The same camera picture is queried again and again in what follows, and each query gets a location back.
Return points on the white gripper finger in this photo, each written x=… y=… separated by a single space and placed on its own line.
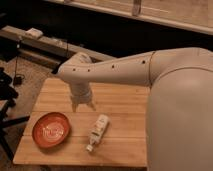
x=91 y=105
x=74 y=107

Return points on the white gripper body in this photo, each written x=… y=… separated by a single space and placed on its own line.
x=80 y=93

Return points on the clear plastic bottle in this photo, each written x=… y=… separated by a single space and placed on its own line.
x=97 y=131

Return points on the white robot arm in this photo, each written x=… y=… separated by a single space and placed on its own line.
x=179 y=115

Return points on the red ceramic bowl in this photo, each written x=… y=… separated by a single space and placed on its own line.
x=50 y=130

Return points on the long wooden beam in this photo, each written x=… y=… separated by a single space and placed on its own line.
x=49 y=44

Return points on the black tripod stand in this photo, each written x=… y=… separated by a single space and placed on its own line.
x=8 y=94

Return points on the small white box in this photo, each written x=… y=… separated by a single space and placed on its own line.
x=34 y=33

